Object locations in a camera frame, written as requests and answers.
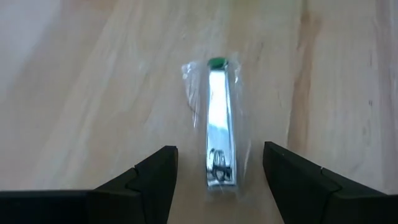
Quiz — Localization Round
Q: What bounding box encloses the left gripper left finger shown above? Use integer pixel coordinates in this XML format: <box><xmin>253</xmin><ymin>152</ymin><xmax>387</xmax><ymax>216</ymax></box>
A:
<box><xmin>86</xmin><ymin>145</ymin><xmax>179</xmax><ymax>224</ymax></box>

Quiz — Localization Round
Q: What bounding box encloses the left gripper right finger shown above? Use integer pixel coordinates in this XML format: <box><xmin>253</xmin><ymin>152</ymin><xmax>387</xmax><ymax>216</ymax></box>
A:
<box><xmin>262</xmin><ymin>141</ymin><xmax>398</xmax><ymax>224</ymax></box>

